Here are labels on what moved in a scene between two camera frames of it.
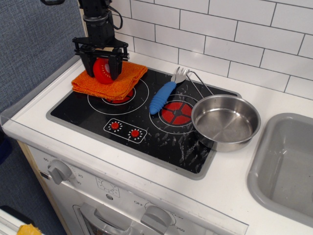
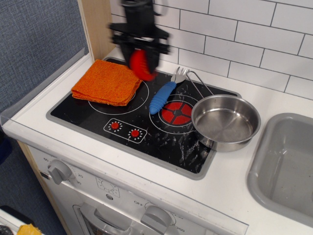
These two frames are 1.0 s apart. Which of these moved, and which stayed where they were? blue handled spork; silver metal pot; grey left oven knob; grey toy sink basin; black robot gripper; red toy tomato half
Moved: black robot gripper; red toy tomato half
Stayed: grey left oven knob; silver metal pot; grey toy sink basin; blue handled spork
